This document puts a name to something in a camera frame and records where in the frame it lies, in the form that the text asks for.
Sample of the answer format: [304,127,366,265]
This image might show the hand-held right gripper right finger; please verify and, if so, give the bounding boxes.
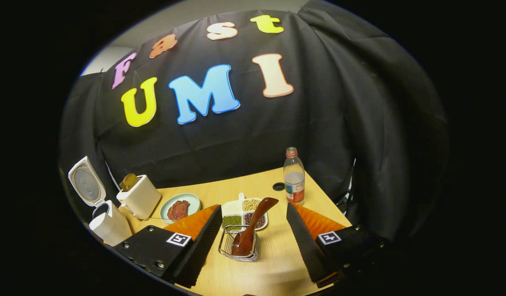
[285,202,390,289]

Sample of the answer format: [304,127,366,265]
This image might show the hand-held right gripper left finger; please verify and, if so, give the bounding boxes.
[113,204,223,289]

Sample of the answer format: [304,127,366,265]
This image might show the metal wire chopstick holder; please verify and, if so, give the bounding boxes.
[218,225,261,263]

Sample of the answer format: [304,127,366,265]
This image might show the brown wooden spoon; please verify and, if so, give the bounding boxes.
[231,197,279,257]

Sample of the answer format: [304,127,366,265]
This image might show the white rice cooker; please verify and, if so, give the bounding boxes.
[68,156,133,247]

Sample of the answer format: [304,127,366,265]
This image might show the white divided grain tray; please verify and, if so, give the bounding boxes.
[221,192,269,231]

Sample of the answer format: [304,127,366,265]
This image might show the light green plate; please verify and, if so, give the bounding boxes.
[160,193,201,224]

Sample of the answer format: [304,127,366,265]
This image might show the dark red beans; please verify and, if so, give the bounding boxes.
[244,212,266,229]

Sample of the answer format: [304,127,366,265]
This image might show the clear plastic water bottle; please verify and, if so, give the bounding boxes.
[283,147,306,206]

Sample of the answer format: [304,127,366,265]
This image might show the white toaster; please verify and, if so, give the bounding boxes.
[116,175,162,220]

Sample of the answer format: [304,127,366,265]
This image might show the black backdrop cloth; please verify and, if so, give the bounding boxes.
[60,10,449,247]

